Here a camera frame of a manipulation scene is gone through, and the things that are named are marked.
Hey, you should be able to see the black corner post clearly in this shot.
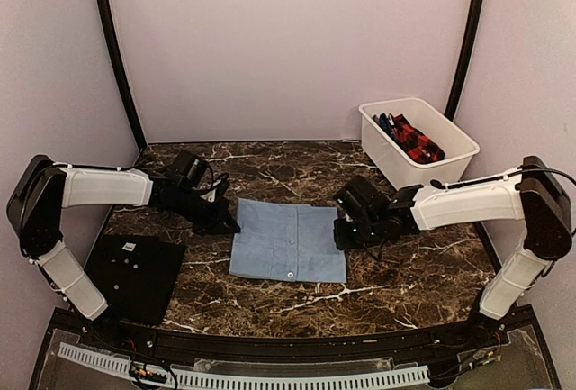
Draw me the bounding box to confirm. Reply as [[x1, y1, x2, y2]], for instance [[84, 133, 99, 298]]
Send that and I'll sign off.
[[444, 0, 483, 121], [96, 0, 148, 152]]

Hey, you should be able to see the white plastic bin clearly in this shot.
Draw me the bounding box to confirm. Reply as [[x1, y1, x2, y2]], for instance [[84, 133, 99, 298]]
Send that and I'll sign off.
[[358, 97, 480, 189]]

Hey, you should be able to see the black left corner post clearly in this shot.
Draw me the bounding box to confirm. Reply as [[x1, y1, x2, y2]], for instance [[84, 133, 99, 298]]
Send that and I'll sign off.
[[96, 0, 148, 152]]

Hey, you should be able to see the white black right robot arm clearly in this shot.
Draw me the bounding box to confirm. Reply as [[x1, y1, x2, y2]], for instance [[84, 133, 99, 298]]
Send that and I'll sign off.
[[333, 156, 575, 349]]

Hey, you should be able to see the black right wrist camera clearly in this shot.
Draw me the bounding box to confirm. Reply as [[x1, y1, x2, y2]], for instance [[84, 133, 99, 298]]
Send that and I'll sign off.
[[334, 176, 390, 222]]

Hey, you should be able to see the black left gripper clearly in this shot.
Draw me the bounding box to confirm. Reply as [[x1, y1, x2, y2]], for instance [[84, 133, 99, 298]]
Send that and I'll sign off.
[[166, 186, 239, 236]]

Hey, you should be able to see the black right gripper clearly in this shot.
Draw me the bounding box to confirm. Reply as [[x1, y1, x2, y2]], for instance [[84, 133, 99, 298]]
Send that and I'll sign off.
[[334, 216, 383, 249]]

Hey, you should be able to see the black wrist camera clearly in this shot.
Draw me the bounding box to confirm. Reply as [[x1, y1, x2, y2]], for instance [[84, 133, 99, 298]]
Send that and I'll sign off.
[[334, 176, 390, 222], [171, 151, 208, 189]]

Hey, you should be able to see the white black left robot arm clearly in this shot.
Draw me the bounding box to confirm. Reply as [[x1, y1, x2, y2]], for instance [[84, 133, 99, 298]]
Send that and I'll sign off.
[[6, 151, 240, 350]]

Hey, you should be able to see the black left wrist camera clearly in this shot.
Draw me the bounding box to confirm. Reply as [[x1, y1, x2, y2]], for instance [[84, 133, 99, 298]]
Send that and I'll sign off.
[[171, 151, 208, 189]]

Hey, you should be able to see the white slotted cable duct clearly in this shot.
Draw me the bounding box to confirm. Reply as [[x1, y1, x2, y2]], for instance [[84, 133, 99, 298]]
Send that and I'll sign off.
[[58, 342, 429, 389]]

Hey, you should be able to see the light blue long sleeve shirt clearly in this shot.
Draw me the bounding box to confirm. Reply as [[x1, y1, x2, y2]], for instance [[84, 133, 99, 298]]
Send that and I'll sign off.
[[229, 198, 347, 284]]

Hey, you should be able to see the folded black shirt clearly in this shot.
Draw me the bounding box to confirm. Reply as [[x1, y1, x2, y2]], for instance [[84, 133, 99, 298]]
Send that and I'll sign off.
[[85, 235, 185, 325]]

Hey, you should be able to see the blue black plaid shirt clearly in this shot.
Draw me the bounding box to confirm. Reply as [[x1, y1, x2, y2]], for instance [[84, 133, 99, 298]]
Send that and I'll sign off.
[[373, 113, 397, 141]]

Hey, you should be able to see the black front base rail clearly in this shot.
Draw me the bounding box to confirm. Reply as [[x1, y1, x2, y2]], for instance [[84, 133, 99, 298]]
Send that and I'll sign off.
[[30, 306, 561, 389]]

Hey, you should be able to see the red black plaid shirt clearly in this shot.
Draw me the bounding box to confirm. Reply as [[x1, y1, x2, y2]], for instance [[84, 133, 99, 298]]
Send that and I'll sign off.
[[393, 114, 446, 165]]

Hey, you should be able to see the black right corner post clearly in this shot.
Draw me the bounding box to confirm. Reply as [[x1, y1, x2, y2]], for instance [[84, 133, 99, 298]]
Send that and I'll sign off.
[[444, 0, 483, 121]]

